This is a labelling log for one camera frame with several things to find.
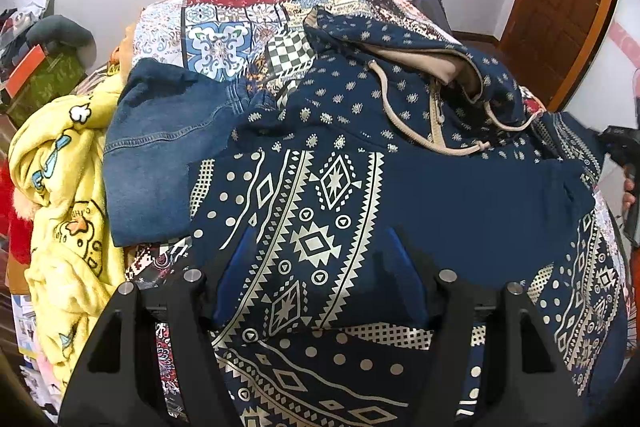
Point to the wooden door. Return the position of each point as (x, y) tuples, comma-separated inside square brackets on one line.
[(560, 7)]

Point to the patchwork printed bedspread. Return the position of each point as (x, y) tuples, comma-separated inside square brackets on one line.
[(225, 42)]

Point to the person's right hand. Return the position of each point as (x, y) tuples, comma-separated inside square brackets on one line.
[(630, 196)]

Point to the yellow cartoon blanket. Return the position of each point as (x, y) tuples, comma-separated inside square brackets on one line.
[(65, 217)]

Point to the green box with orange lid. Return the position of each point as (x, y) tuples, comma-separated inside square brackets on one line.
[(50, 82)]

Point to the grey neck pillow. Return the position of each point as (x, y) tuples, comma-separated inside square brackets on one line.
[(60, 29)]

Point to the navy patterned hoodie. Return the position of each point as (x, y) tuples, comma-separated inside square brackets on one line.
[(450, 207)]

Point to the wooden bed frame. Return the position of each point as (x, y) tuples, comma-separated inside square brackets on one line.
[(475, 39)]

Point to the blue denim jeans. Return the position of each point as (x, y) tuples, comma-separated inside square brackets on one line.
[(160, 147)]

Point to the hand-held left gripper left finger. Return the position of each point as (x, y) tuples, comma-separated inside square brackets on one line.
[(234, 269)]

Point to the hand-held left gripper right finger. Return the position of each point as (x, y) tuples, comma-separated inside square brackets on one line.
[(406, 269)]

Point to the dark blue pillow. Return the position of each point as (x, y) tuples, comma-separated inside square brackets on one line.
[(430, 9)]

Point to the red fluffy cloth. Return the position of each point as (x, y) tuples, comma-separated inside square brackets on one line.
[(12, 232)]

